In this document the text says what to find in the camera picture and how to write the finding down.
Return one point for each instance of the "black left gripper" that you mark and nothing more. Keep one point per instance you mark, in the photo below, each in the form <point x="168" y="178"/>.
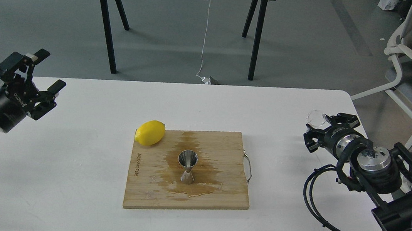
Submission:
<point x="19" y="97"/>

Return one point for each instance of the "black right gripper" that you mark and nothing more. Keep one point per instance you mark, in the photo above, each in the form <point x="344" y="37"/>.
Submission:
<point x="335" y="137"/>

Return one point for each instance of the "small clear glass cup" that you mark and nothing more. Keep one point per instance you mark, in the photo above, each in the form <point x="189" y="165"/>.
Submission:
<point x="317" y="119"/>

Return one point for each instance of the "steel jigger measuring cup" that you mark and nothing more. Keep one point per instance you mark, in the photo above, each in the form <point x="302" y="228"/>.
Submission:
<point x="187" y="159"/>

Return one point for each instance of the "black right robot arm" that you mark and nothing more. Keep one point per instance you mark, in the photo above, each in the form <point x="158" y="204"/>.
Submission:
<point x="384" y="175"/>

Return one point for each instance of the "yellow lemon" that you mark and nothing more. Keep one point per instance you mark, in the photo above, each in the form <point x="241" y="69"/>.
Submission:
<point x="150" y="133"/>

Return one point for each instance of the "white office chair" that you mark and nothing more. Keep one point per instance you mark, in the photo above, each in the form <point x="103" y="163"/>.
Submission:
<point x="405" y="64"/>

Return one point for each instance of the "wooden cutting board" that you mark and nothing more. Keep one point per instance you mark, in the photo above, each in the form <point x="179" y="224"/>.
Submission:
<point x="154" y="173"/>

